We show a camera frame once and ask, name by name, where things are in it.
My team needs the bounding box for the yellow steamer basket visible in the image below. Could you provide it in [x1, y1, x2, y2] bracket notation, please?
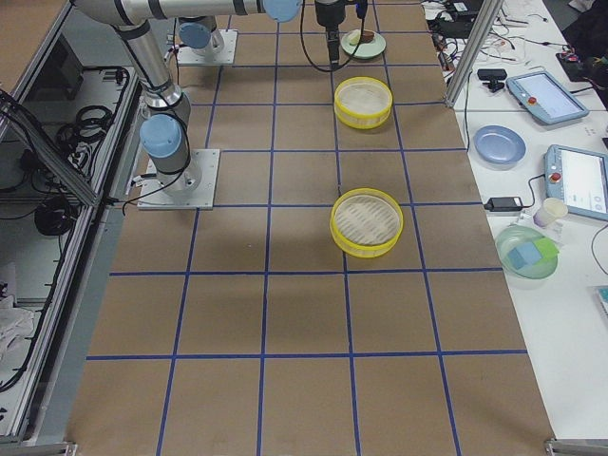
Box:
[333, 76, 393, 130]
[329, 187, 404, 258]

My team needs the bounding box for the brown bun on plate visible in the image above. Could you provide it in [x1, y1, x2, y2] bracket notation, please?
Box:
[359, 29, 374, 44]

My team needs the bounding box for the far teach pendant tablet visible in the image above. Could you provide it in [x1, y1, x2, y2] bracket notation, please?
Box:
[505, 71, 589, 124]

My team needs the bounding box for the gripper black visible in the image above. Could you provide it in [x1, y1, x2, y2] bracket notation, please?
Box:
[315, 0, 346, 67]

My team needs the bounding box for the clear green bowl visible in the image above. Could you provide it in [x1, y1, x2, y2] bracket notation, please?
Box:
[496, 225, 560, 279]

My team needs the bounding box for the white crumpled cloth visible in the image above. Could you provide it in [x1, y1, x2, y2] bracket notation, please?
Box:
[0, 263, 35, 367]

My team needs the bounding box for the blue plate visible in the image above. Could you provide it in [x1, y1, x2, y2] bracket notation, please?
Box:
[473, 124, 526, 169]

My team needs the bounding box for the pale green plate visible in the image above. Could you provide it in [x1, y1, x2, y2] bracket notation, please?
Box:
[340, 30, 387, 60]

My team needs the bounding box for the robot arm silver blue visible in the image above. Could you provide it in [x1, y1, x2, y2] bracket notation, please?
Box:
[171, 0, 349, 72]
[73, 0, 302, 114]

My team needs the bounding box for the white steamed bun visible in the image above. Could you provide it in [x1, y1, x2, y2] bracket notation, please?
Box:
[347, 30, 362, 47]

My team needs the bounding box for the blue sponge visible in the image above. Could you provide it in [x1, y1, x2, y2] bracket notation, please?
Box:
[506, 241, 541, 270]

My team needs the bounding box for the black cable bundle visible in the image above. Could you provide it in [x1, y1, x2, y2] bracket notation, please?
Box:
[56, 104, 115, 158]

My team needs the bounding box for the black power adapter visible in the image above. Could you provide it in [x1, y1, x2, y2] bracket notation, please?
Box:
[484, 197, 524, 213]

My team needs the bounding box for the white paper cup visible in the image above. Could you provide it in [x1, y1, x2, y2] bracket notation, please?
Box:
[533, 198, 568, 228]

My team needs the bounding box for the green sponge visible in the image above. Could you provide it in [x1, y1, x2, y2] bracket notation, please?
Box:
[533, 237, 560, 261]

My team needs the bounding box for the aluminium frame post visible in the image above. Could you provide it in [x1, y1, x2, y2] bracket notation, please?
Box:
[445, 0, 504, 107]

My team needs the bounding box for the teach pendant tablet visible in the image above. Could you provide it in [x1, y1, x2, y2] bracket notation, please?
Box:
[505, 71, 589, 124]
[543, 144, 607, 221]

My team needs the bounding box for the near teach pendant tablet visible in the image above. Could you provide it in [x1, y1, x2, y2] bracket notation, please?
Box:
[543, 144, 607, 221]

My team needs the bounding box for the black webcam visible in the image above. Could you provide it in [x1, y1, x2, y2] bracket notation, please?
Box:
[477, 68, 507, 93]

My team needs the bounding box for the white steamer cloth liner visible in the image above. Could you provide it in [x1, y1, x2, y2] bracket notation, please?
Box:
[334, 194, 401, 246]

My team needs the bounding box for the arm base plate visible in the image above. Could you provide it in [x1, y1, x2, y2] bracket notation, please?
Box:
[178, 28, 238, 67]
[137, 149, 220, 210]

